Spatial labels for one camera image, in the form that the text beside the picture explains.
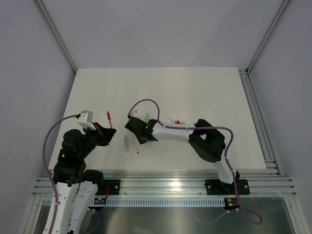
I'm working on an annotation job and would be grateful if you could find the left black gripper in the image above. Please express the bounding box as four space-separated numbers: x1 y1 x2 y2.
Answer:
78 122 116 159

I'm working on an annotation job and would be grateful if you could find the red gel pen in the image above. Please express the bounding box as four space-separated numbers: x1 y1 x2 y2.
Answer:
106 107 113 129

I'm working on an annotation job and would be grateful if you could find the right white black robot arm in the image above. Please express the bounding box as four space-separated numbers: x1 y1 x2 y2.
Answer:
125 116 239 193

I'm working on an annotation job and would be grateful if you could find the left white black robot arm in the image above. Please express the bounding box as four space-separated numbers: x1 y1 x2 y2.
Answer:
43 122 120 234

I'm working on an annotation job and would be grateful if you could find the green highlighter marker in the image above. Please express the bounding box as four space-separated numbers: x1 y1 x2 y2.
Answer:
144 113 150 123

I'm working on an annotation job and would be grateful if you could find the pink highlighter marker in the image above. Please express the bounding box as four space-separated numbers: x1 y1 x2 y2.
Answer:
124 136 130 153

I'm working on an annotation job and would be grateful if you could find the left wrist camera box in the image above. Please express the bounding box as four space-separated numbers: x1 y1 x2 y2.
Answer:
78 111 96 130

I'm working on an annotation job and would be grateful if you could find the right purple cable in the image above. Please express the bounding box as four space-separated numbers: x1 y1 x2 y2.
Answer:
127 98 264 225

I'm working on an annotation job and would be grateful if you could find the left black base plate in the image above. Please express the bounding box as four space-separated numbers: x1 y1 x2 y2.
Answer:
96 179 120 195

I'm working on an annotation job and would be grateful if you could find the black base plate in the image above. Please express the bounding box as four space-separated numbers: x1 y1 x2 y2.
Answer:
96 179 120 195
205 179 251 195

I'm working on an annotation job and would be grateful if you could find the aluminium front rail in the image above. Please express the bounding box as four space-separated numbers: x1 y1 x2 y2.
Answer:
31 169 297 197

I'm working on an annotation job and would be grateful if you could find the white slotted cable duct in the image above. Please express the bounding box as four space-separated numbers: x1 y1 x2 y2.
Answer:
42 197 239 207

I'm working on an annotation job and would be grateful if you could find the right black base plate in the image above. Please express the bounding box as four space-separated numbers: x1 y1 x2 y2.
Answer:
205 179 251 195

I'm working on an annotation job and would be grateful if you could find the right aluminium side rail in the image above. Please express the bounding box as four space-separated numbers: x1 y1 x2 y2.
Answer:
238 68 283 177

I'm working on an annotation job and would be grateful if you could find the left aluminium frame post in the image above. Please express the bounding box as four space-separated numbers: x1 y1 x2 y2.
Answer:
34 0 78 74

